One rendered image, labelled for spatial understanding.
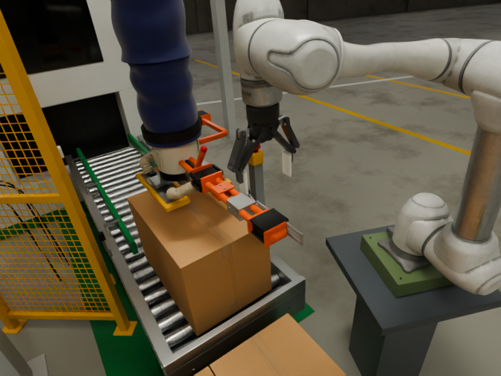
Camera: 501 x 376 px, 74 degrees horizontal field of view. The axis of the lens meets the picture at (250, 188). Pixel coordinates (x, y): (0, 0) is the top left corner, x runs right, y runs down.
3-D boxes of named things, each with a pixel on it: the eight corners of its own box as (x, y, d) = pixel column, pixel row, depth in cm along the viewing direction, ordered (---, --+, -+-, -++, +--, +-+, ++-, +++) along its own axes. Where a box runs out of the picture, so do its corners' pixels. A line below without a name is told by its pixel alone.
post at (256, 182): (256, 277, 237) (246, 151, 184) (264, 273, 240) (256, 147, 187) (262, 283, 232) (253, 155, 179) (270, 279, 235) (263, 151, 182)
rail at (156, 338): (71, 174, 302) (63, 156, 292) (77, 173, 305) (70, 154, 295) (170, 390, 136) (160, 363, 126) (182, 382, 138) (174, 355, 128)
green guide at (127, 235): (69, 159, 296) (65, 150, 291) (82, 155, 301) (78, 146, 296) (120, 261, 181) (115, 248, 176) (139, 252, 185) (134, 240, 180)
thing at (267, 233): (247, 232, 94) (246, 218, 91) (268, 221, 97) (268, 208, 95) (265, 248, 88) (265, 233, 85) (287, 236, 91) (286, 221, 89)
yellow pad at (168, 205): (136, 177, 147) (133, 167, 144) (157, 170, 151) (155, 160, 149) (166, 212, 122) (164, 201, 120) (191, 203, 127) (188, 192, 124)
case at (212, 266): (145, 258, 182) (126, 198, 161) (209, 227, 200) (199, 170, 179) (197, 336, 139) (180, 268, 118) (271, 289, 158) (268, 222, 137)
